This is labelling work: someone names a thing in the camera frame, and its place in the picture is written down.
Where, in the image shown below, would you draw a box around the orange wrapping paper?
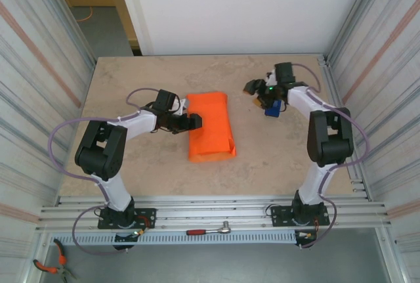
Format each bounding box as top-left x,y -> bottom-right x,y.
186,91 -> 238,165

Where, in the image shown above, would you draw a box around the blue tape dispenser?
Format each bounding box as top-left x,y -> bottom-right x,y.
264,98 -> 285,118

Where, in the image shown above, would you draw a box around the aluminium side rail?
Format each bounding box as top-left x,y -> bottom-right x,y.
316,53 -> 373,202

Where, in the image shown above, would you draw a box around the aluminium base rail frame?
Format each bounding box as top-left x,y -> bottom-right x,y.
35,196 -> 393,231

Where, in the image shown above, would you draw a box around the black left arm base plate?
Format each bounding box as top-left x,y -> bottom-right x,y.
97,207 -> 157,230

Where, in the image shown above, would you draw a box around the red-handled ratchet wrench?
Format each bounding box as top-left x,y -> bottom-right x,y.
186,220 -> 233,236

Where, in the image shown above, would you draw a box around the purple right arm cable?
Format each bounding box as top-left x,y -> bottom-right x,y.
291,62 -> 371,250

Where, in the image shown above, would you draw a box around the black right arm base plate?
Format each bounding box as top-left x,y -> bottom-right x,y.
270,204 -> 330,228

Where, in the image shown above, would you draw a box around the grey slotted cable duct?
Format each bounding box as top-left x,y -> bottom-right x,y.
49,232 -> 298,246

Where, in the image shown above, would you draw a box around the white door frame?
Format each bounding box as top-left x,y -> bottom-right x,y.
114,0 -> 155,56

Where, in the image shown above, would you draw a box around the orange floor cable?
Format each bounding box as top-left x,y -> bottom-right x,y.
75,6 -> 95,23

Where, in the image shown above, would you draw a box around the orange-handled pliers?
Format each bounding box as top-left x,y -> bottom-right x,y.
32,238 -> 78,280

